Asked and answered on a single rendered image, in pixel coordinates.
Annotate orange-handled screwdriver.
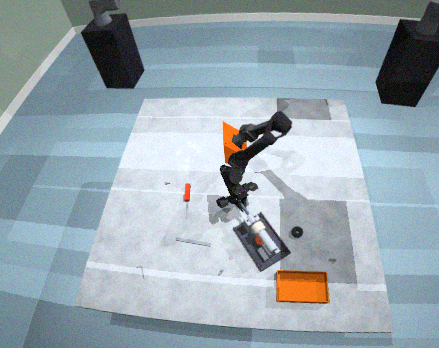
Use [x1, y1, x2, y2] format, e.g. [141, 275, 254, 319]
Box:
[184, 183, 190, 219]

